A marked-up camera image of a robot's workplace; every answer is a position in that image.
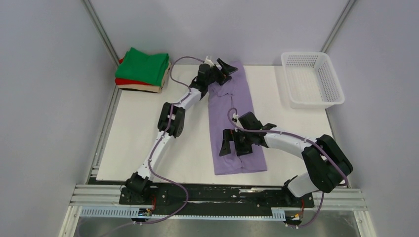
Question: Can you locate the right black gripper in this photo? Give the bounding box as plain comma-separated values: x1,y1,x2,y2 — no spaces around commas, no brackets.
219,129,253,157

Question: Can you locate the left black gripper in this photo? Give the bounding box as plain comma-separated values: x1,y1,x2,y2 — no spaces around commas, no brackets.
206,59,238,86

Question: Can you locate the purple t shirt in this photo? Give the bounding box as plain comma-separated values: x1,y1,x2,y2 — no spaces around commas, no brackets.
207,61,268,176

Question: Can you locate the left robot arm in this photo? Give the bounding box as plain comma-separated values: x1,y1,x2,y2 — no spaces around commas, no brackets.
121,58,238,204

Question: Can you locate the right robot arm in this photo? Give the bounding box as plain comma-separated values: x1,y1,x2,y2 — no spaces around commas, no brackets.
219,112,353,206

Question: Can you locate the green folded t shirt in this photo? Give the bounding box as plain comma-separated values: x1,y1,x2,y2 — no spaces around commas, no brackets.
115,47,170,86

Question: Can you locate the white plastic basket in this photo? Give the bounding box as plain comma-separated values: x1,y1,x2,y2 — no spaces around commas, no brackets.
281,52,345,109

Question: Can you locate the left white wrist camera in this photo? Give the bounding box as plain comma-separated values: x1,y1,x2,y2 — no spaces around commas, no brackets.
204,55,217,67

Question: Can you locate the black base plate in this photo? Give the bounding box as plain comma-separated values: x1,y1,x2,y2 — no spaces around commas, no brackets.
119,183,314,215

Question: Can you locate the right corner metal post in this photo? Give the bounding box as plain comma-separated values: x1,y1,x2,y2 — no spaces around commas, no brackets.
320,0,357,53

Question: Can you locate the corner metal post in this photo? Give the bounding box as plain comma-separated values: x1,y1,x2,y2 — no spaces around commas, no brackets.
320,0,357,53
81,0,119,66

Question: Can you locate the left corner metal post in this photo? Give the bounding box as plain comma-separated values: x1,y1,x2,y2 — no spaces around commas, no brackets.
81,0,119,66

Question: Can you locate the white cable duct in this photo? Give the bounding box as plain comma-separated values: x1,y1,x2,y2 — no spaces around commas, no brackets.
80,206,286,221

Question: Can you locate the aluminium frame rail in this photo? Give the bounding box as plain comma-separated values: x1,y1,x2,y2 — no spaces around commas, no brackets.
59,185,376,237

